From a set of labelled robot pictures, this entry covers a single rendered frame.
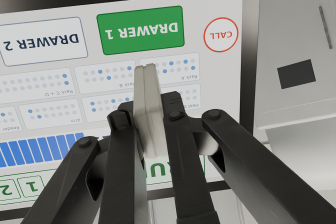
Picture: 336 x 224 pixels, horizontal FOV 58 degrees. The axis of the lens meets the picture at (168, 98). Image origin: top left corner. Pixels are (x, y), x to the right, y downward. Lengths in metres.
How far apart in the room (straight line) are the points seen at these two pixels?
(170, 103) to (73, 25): 0.20
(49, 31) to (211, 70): 0.19
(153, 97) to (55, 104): 0.24
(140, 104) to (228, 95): 0.24
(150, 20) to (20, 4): 0.13
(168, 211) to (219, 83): 1.39
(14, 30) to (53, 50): 0.04
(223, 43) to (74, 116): 0.20
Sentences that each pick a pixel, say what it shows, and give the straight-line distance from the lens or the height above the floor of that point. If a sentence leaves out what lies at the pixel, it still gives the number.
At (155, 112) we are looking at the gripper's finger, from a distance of 0.15.
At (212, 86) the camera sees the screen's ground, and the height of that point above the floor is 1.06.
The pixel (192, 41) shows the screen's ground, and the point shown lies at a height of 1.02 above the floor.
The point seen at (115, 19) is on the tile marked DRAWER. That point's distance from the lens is 0.34.
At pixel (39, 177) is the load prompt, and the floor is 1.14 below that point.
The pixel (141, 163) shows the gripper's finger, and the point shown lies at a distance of 0.16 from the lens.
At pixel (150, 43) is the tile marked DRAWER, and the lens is 0.35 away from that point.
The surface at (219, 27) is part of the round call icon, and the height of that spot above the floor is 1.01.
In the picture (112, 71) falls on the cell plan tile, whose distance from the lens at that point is 0.36.
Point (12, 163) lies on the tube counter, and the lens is 0.46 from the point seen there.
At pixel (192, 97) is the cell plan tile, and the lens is 0.38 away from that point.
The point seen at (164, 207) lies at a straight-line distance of 1.69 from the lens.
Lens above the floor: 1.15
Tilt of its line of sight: 13 degrees down
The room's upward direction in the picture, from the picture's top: 172 degrees clockwise
